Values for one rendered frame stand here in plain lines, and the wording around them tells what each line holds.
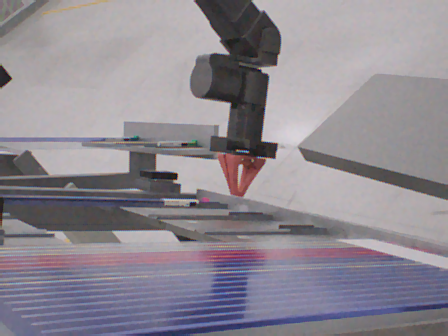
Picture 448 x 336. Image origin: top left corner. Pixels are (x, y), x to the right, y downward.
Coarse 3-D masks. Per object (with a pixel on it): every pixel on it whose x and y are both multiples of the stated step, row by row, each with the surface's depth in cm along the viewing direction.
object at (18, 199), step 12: (12, 204) 88; (24, 204) 89; (36, 204) 90; (48, 204) 91; (60, 204) 92; (72, 204) 93; (84, 204) 94; (96, 204) 95; (108, 204) 96; (120, 204) 97; (132, 204) 98; (144, 204) 99; (156, 204) 101
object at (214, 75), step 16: (272, 32) 105; (272, 48) 105; (208, 64) 102; (224, 64) 104; (240, 64) 109; (256, 64) 107; (272, 64) 107; (192, 80) 105; (208, 80) 102; (224, 80) 102; (240, 80) 104; (208, 96) 103; (224, 96) 104
